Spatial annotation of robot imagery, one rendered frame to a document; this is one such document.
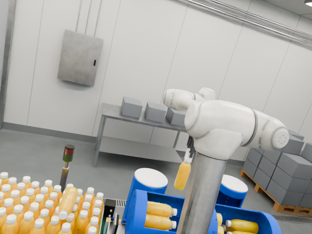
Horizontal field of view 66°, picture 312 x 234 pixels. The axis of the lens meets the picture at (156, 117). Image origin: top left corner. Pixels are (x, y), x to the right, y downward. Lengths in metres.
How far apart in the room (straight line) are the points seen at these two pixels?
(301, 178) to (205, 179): 4.00
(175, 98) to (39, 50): 3.57
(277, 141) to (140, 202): 0.82
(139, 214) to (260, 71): 4.57
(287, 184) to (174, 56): 2.94
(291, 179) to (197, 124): 3.95
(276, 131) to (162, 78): 3.95
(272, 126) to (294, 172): 3.78
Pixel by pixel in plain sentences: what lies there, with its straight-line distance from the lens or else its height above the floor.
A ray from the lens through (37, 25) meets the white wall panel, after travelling 4.57.
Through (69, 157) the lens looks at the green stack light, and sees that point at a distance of 1.71.
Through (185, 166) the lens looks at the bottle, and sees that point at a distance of 1.48.
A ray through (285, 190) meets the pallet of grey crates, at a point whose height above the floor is 0.40.
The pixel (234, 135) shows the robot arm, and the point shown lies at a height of 1.82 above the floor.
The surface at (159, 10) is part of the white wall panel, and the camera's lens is 4.59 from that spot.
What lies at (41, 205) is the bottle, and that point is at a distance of 1.52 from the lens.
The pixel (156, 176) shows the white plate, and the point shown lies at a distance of 2.05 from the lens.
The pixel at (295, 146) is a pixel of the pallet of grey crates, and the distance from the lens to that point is 4.91.
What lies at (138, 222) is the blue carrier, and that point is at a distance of 1.35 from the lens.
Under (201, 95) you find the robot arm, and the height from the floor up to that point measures 1.84.
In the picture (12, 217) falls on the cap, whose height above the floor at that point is 1.10.
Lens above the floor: 2.00
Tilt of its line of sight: 15 degrees down
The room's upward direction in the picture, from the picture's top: 16 degrees clockwise
